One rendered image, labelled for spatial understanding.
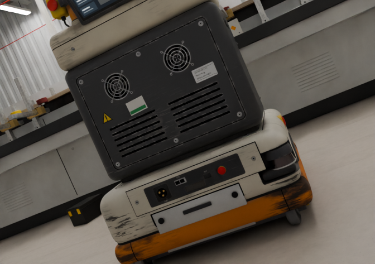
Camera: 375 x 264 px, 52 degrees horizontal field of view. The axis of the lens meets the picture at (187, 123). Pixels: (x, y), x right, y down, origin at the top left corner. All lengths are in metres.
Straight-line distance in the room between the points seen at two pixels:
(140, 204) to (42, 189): 2.23
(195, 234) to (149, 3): 0.69
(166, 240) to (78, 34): 0.69
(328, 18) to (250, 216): 1.64
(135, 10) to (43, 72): 10.24
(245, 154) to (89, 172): 2.16
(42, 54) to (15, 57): 0.85
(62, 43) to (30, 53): 10.35
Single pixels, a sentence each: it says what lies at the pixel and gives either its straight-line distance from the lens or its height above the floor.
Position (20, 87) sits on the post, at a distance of 3.02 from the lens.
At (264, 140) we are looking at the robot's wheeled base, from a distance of 1.07.
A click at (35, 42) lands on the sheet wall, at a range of 11.54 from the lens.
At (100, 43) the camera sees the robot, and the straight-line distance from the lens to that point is 1.23.
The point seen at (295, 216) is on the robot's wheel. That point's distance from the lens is 1.12.
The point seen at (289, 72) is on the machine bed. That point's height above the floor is 0.35.
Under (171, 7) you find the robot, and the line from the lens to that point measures 1.17.
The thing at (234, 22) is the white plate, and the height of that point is 0.78.
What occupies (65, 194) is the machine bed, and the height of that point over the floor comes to 0.16.
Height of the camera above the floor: 0.44
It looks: 3 degrees down
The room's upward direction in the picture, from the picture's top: 24 degrees counter-clockwise
